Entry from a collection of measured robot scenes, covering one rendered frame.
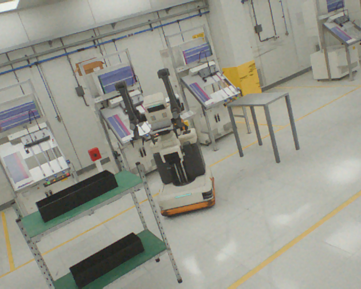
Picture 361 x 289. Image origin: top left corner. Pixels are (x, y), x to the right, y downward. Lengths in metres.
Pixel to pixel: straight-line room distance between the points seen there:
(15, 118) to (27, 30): 2.08
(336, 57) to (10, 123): 6.25
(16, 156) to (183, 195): 2.23
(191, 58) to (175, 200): 2.73
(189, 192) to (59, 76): 3.64
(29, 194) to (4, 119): 1.02
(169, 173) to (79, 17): 3.73
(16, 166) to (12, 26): 2.65
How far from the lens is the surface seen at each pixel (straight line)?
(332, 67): 8.18
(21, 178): 4.69
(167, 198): 3.87
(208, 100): 5.50
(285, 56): 9.32
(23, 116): 4.96
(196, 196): 3.82
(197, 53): 5.88
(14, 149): 4.93
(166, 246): 2.86
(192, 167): 4.04
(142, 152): 5.29
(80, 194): 2.62
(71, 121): 6.61
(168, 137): 3.69
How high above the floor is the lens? 1.87
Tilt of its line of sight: 17 degrees down
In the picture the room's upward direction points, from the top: 18 degrees counter-clockwise
